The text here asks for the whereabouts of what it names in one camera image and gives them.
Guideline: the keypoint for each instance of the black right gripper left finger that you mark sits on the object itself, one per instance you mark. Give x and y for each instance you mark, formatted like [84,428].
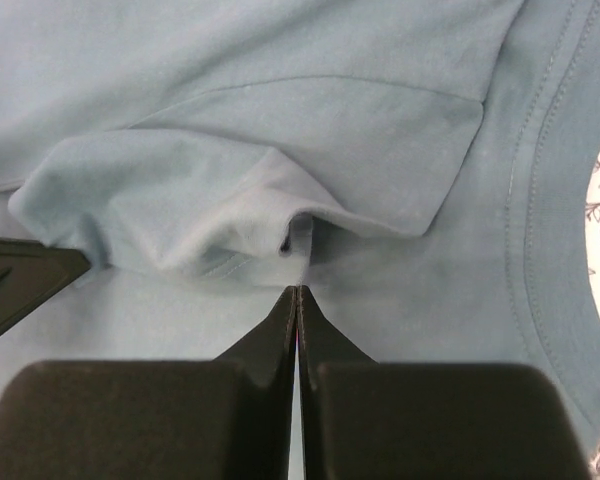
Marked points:
[227,418]

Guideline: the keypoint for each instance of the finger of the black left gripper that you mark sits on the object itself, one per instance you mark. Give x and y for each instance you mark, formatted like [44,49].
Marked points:
[30,274]

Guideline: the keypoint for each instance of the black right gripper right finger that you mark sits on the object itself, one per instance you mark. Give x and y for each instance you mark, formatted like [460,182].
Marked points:
[362,419]

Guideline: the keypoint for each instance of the blue-grey t shirt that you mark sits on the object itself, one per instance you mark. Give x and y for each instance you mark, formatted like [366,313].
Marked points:
[421,165]

